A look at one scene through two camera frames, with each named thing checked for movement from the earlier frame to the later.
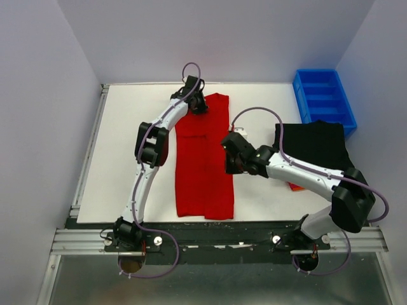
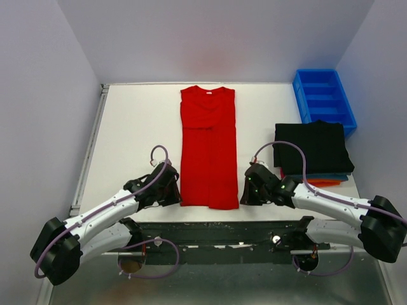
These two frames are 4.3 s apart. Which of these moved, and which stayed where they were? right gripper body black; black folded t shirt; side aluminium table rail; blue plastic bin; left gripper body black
Moved: right gripper body black; left gripper body black
Stayed: side aluminium table rail; black folded t shirt; blue plastic bin
